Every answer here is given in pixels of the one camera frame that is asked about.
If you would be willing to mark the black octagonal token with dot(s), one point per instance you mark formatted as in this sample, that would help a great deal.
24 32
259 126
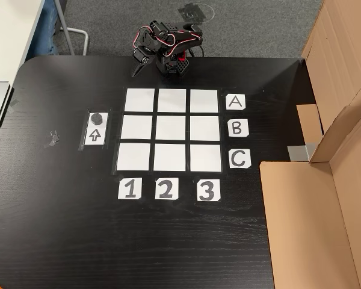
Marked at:
96 118

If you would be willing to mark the white nine-square paper grid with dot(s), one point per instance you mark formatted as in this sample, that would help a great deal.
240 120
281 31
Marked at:
170 129

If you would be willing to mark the black floor tape patch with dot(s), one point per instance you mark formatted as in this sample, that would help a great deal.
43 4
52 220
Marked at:
192 14

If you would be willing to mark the grey metal table leg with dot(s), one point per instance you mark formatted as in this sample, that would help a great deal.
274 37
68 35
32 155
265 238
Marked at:
69 30

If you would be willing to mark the white arrow paper sheet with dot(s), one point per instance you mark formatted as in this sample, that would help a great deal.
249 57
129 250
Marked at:
95 137

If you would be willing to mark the person's leg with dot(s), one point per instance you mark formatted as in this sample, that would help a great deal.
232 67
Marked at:
51 27

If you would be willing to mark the paper sheet letter A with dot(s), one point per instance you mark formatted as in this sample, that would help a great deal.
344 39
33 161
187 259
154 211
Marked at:
235 102

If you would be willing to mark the crumpled clear tape piece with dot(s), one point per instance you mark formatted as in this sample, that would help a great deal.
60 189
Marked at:
52 139

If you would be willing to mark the paper sheet letter B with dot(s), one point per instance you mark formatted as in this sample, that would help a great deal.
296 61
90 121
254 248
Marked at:
237 128

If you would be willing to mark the paper sheet number 1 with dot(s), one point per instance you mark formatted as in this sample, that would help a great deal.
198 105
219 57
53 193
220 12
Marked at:
129 188

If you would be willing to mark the paper sheet number 2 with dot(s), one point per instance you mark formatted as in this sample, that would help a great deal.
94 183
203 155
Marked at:
166 188

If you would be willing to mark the white table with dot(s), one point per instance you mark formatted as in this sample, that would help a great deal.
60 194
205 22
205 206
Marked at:
9 33

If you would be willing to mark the paper sheet letter C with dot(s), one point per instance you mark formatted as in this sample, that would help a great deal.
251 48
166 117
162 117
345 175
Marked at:
239 159

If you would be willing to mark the paper sheet number 3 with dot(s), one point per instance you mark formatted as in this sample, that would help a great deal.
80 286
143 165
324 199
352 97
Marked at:
208 190

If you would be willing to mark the brown cardboard panel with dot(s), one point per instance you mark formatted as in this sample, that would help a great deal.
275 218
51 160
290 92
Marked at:
343 45
304 225

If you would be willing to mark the grey duct tape strip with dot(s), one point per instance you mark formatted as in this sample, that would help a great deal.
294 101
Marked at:
301 153

